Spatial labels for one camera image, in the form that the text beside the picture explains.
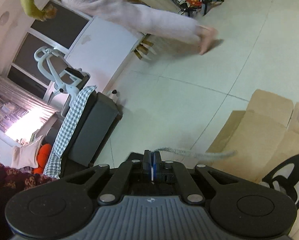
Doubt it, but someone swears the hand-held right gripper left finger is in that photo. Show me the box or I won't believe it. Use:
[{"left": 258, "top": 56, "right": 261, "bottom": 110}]
[{"left": 64, "top": 149, "right": 152, "bottom": 204}]

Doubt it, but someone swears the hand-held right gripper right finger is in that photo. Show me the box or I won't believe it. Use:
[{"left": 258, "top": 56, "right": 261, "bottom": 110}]
[{"left": 153, "top": 151, "right": 240, "bottom": 204}]

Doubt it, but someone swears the white shoelace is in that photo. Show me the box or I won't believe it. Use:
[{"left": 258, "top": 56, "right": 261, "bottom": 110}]
[{"left": 153, "top": 146, "right": 238, "bottom": 161}]

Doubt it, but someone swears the black and white shoe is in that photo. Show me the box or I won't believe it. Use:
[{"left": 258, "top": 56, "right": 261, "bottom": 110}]
[{"left": 261, "top": 154, "right": 299, "bottom": 209}]

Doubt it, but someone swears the dark grey box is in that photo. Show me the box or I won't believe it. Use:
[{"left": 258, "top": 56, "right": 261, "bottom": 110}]
[{"left": 64, "top": 92, "right": 123, "bottom": 170}]

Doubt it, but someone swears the small white bottle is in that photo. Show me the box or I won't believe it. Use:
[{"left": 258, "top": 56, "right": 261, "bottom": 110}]
[{"left": 107, "top": 89, "right": 120, "bottom": 104}]

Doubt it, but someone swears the checkered cloth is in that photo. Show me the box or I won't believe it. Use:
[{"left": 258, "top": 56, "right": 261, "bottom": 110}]
[{"left": 43, "top": 85, "right": 98, "bottom": 179}]

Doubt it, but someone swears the flattened cardboard box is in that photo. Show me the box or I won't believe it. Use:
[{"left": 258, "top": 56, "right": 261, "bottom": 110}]
[{"left": 206, "top": 89, "right": 299, "bottom": 240}]

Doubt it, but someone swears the orange cushion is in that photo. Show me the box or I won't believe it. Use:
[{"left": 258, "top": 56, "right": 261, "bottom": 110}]
[{"left": 32, "top": 144, "right": 52, "bottom": 174}]

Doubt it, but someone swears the white office chair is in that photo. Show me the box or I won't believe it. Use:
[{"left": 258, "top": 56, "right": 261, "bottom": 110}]
[{"left": 34, "top": 45, "right": 91, "bottom": 117}]

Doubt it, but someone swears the beige pillow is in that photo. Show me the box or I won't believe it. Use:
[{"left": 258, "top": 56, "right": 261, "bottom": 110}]
[{"left": 11, "top": 135, "right": 46, "bottom": 169}]

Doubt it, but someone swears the dark red patterned cloth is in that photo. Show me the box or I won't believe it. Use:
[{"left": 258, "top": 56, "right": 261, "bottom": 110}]
[{"left": 0, "top": 161, "right": 58, "bottom": 240}]

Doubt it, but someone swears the window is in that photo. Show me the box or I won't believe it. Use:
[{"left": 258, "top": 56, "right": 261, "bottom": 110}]
[{"left": 7, "top": 0, "right": 93, "bottom": 100}]

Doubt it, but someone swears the black tripod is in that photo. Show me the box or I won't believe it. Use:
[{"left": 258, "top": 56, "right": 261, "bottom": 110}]
[{"left": 172, "top": 0, "right": 225, "bottom": 17}]

